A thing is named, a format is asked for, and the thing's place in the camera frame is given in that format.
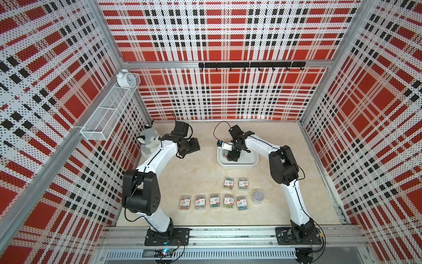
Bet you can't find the black wall hook rail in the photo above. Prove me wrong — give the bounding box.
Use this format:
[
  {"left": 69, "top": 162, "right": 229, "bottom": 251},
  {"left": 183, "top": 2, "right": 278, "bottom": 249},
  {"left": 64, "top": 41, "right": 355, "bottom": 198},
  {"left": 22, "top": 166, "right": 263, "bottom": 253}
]
[{"left": 198, "top": 61, "right": 306, "bottom": 70}]

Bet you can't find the white wire mesh shelf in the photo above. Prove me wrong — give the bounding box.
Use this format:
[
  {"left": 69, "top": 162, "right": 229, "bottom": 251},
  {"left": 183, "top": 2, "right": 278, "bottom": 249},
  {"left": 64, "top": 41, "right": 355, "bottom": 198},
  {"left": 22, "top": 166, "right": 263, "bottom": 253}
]
[{"left": 81, "top": 73, "right": 140, "bottom": 141}]

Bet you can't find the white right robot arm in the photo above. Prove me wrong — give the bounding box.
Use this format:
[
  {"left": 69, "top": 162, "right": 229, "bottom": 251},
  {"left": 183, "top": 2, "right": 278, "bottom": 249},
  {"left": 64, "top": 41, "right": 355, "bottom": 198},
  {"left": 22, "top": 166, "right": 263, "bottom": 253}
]
[{"left": 217, "top": 125, "right": 320, "bottom": 244}]

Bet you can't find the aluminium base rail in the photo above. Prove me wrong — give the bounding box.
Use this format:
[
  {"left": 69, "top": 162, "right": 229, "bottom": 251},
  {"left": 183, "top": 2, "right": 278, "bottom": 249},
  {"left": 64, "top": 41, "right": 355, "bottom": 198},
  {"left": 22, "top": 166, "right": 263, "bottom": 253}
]
[{"left": 98, "top": 225, "right": 369, "bottom": 249}]

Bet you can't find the white alarm clock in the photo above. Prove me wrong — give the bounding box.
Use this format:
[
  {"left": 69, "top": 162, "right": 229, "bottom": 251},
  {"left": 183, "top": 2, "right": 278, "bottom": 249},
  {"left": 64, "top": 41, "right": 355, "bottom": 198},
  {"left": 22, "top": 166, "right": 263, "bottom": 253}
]
[{"left": 116, "top": 69, "right": 136, "bottom": 88}]

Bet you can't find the round clear paper clip box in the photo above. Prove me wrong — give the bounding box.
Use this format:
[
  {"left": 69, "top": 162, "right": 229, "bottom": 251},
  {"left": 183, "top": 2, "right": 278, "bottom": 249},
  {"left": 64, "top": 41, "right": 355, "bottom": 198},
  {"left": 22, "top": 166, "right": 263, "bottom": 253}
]
[{"left": 252, "top": 190, "right": 264, "bottom": 205}]

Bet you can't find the white plastic storage box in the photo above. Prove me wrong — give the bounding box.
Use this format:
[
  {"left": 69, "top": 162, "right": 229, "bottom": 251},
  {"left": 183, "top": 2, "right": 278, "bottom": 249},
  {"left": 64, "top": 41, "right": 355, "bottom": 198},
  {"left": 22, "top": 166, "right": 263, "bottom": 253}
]
[{"left": 217, "top": 147, "right": 259, "bottom": 169}]

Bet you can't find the grey white husky plush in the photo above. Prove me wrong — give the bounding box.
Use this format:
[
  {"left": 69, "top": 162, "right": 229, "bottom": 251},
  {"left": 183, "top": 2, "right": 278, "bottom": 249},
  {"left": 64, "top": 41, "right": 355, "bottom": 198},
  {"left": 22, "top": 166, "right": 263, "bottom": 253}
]
[{"left": 136, "top": 125, "right": 160, "bottom": 159}]

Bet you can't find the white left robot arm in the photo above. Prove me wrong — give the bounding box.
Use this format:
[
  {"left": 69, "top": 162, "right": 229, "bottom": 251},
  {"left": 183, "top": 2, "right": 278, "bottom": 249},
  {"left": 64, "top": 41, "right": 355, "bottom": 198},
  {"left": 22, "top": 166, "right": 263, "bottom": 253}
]
[{"left": 122, "top": 121, "right": 200, "bottom": 246}]

